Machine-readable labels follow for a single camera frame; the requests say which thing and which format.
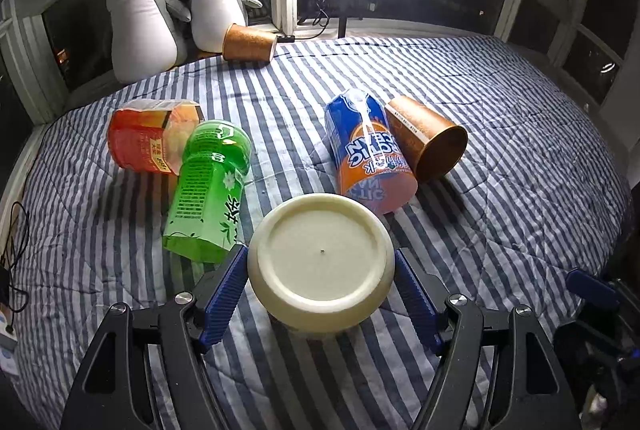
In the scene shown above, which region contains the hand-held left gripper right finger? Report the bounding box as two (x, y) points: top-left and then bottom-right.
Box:
(393, 248), (582, 430)

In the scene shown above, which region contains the striped blanket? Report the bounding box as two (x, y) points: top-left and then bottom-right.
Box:
(5, 34), (632, 430)

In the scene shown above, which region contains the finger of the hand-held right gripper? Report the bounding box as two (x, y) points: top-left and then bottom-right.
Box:
(565, 269), (619, 310)

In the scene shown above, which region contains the green tea bottle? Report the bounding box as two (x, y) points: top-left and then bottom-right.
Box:
(163, 119), (253, 264)

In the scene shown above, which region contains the white power adapter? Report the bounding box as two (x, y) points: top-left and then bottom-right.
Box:
(0, 305), (19, 373)

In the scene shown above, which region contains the large penguin plush toy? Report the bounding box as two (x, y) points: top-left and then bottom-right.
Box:
(106, 0), (192, 84)

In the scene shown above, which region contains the black cable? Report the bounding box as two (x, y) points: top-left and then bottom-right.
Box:
(0, 201), (32, 313)

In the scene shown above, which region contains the copper brown cup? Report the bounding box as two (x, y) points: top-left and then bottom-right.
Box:
(222, 23), (278, 64)
(385, 95), (469, 183)

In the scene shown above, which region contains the small penguin plush toy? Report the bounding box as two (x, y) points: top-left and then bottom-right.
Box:
(187, 0), (263, 52)

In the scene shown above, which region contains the cream upside-down bowl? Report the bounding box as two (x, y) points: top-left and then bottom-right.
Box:
(247, 193), (397, 341)

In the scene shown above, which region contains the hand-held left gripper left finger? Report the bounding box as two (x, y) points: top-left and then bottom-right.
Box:
(60, 244), (250, 430)

